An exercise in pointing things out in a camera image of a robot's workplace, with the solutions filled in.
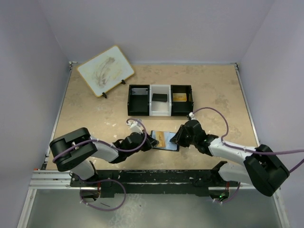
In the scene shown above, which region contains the black leather card holder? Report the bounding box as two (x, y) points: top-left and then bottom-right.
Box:
(151, 131), (180, 152)

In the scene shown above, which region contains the black and white tray organizer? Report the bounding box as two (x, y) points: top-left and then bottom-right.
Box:
(127, 85), (194, 116)

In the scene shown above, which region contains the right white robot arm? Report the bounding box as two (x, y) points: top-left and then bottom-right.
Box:
(170, 120), (290, 197)

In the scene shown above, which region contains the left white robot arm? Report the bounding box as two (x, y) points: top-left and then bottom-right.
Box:
(49, 127), (159, 182)

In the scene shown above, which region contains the gold card in tray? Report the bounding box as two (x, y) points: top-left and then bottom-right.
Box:
(172, 93), (188, 102)

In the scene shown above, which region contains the black card in tray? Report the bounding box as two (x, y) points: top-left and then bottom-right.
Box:
(152, 93), (168, 102)

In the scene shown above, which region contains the silver card in tray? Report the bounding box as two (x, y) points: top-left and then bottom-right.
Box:
(131, 88), (149, 95)

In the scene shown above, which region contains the yellow-framed whiteboard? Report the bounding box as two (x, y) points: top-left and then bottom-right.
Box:
(76, 45), (135, 97)

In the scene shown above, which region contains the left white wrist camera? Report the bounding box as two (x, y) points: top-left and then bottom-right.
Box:
(126, 120), (143, 134)

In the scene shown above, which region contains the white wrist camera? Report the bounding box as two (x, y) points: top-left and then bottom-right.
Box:
(187, 112), (197, 120)
(126, 120), (143, 134)

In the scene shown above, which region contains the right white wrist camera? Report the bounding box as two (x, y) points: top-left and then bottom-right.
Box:
(187, 112), (197, 120)

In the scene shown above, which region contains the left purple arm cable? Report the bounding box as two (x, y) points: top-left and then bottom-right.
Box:
(52, 118), (148, 164)

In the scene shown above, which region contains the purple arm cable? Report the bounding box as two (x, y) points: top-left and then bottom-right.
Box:
(190, 107), (304, 173)
(52, 118), (148, 164)

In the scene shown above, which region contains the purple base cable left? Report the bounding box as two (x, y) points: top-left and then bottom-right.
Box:
(79, 179), (126, 211)

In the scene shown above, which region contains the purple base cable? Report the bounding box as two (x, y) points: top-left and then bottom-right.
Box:
(212, 181), (242, 205)
(79, 179), (126, 211)

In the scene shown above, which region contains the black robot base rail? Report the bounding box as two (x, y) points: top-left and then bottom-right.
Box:
(70, 162), (238, 198)

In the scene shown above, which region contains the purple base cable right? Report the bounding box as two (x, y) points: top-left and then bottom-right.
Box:
(212, 181), (242, 205)

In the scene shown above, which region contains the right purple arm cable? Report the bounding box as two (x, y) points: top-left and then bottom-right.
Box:
(190, 107), (304, 173)

